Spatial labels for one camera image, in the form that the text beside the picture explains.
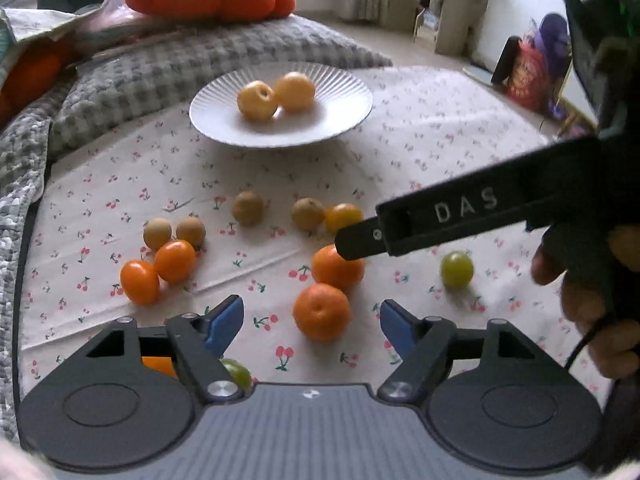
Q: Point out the floral patterned cloth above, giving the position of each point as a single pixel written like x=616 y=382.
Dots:
x=30 y=22

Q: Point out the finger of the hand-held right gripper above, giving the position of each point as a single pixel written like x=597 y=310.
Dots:
x=360 y=240

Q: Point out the plain orange cushion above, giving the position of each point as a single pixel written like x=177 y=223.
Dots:
x=35 y=75

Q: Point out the grey flat pad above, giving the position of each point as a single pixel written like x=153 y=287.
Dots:
x=480 y=76

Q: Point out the white ribbed plate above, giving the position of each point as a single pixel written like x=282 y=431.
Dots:
x=320 y=120

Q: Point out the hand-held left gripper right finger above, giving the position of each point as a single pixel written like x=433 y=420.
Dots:
x=397 y=325

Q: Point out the yellow plum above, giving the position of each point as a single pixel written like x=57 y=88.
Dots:
x=256 y=101
x=296 y=92

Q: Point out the grey checked folded quilt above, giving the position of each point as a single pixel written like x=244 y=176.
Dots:
x=200 y=60

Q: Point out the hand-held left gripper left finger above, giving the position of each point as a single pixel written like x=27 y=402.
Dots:
x=225 y=322

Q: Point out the red gift bag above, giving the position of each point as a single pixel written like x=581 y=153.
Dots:
x=525 y=77

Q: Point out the tangerine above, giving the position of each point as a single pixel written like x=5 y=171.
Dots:
x=321 y=311
x=335 y=272

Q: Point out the person's right hand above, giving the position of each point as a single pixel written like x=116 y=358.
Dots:
x=585 y=305

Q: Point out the wooden shelf unit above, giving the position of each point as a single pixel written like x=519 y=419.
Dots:
x=460 y=5

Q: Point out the green cherry tomato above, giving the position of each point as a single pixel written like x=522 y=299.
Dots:
x=239 y=374
x=456 y=270

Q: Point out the purple bag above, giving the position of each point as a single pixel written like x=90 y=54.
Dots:
x=555 y=40

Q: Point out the brown longan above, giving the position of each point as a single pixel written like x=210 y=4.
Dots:
x=248 y=208
x=190 y=230
x=157 y=233
x=308 y=213

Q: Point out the cherry print sheet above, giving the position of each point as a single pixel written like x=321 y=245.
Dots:
x=400 y=160

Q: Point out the clear plastic bag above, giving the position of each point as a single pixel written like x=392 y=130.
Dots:
x=107 y=10

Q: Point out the orange cherry tomato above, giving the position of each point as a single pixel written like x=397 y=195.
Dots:
x=139 y=281
x=174 y=261
x=159 y=366
x=344 y=216

